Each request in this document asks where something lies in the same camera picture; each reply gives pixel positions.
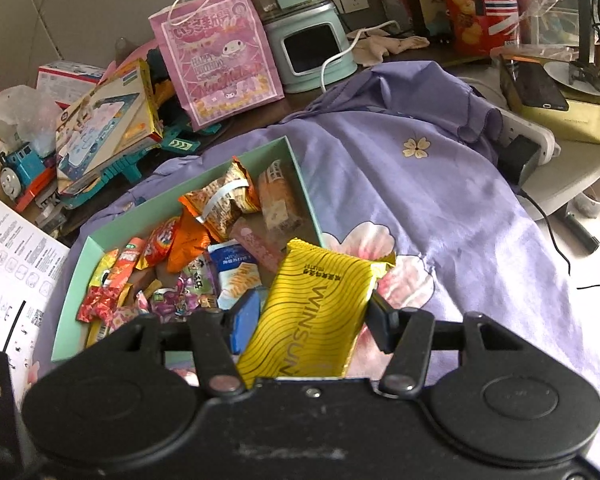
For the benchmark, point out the red cookie tin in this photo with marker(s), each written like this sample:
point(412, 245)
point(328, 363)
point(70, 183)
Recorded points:
point(467, 15)

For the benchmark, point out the purple floral cloth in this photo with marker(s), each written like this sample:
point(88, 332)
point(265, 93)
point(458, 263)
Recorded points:
point(430, 220)

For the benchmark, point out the mint green blender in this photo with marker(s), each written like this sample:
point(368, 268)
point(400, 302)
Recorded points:
point(305, 45)

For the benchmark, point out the black phone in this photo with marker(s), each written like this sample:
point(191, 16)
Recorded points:
point(537, 85)

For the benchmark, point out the drawing board toy box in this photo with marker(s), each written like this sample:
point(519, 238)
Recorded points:
point(105, 120)

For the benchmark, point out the black metal stand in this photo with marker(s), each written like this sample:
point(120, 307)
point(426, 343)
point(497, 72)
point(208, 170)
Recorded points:
point(584, 10)

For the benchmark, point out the white pink patterned packet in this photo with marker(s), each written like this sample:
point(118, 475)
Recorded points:
point(125, 317)

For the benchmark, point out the teal toy track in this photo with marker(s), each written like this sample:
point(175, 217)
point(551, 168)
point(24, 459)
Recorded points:
point(115, 172)

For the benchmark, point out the blue toy train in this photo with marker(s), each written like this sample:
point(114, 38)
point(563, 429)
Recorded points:
point(20, 165)

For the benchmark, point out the clear bread packet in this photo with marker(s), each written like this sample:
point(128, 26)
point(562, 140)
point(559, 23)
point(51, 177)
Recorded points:
point(277, 200)

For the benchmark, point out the blue white packet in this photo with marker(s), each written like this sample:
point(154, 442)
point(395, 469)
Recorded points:
point(232, 270)

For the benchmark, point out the small yellow packet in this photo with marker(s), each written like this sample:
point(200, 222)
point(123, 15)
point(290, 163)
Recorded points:
point(102, 267)

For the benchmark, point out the pink long packet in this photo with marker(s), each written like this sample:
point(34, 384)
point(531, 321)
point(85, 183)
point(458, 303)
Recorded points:
point(255, 247)

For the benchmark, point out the mint green cardboard box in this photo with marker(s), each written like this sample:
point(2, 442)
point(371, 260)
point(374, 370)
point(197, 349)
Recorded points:
point(70, 305)

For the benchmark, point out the blue brown carton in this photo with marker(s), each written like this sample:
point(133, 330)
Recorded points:
point(430, 5)

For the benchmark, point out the red foil packet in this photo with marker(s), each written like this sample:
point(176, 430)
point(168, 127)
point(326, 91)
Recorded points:
point(97, 305)

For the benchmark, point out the white plastic bag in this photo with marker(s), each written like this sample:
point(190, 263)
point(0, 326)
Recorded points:
point(20, 110)

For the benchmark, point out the red white box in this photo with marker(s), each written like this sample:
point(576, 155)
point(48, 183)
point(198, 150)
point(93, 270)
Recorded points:
point(65, 77)

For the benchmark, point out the beige cloth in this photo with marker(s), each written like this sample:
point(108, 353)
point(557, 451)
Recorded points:
point(380, 47)

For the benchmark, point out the black marker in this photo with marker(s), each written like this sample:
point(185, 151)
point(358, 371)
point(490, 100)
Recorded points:
point(582, 232)

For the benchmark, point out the yellow wavy striped packet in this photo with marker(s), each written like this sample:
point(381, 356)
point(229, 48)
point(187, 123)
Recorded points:
point(310, 310)

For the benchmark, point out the black white box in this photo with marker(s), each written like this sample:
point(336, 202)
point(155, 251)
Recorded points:
point(47, 202)

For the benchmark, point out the black plug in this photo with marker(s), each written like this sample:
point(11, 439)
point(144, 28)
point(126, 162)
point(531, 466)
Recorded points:
point(517, 157)

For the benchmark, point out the mustard yellow long packet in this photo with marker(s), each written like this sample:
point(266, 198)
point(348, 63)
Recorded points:
point(99, 332)

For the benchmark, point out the white power strip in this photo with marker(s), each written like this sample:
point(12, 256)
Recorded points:
point(530, 132)

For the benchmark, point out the red rainbow candy packet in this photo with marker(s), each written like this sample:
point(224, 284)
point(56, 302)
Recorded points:
point(157, 240)

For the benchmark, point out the orange snack bag white band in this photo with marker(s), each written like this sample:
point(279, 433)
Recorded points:
point(225, 200)

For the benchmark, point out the pink gift bag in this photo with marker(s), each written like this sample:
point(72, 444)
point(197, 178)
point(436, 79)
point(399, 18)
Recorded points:
point(220, 60)

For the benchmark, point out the olive gift box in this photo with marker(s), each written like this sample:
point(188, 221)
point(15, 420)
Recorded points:
point(580, 120)

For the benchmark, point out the plain orange packet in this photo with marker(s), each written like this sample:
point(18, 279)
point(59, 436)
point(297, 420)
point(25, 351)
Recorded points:
point(187, 245)

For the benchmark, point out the clear plastic cup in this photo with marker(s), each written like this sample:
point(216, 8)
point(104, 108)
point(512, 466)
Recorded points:
point(592, 200)

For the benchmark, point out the dark toy with orange parts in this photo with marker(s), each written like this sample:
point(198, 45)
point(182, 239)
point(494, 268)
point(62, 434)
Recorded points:
point(157, 67)

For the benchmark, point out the white instruction sheet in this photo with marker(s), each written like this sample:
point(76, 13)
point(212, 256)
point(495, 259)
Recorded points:
point(10, 270)

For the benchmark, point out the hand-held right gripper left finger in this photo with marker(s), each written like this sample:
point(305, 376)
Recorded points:
point(242, 320)

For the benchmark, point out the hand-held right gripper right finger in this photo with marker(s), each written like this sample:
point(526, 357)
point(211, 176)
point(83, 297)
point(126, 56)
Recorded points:
point(380, 325)

